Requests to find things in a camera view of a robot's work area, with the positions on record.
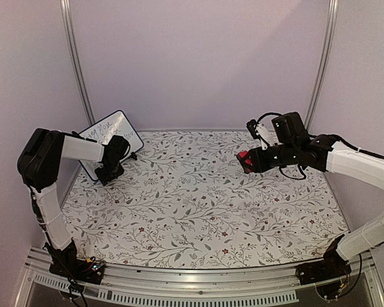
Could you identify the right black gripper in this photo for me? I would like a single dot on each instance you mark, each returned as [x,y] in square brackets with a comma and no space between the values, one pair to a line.
[258,164]

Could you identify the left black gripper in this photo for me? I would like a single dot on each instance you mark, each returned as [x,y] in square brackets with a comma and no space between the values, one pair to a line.
[105,180]

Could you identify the red whiteboard eraser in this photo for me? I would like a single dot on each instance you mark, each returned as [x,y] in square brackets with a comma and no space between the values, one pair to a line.
[245,161]

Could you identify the small blue-framed whiteboard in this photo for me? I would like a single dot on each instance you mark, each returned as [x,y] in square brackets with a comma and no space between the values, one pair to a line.
[112,126]

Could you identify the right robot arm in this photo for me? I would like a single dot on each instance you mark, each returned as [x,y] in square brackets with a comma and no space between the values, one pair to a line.
[286,142]

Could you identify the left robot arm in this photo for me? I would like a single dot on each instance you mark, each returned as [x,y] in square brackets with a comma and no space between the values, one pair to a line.
[39,165]

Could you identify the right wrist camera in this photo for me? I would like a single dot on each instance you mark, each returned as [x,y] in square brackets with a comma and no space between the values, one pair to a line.
[259,131]

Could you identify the front aluminium rail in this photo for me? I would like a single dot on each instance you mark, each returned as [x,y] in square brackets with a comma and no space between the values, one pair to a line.
[124,285]

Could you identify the left aluminium frame post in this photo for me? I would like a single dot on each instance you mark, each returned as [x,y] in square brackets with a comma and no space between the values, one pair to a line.
[68,24]

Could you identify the aluminium frame post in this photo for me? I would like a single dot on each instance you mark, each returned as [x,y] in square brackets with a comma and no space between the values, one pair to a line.
[68,24]
[329,34]

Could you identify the right aluminium frame post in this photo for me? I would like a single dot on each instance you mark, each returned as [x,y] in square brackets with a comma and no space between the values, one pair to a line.
[329,34]

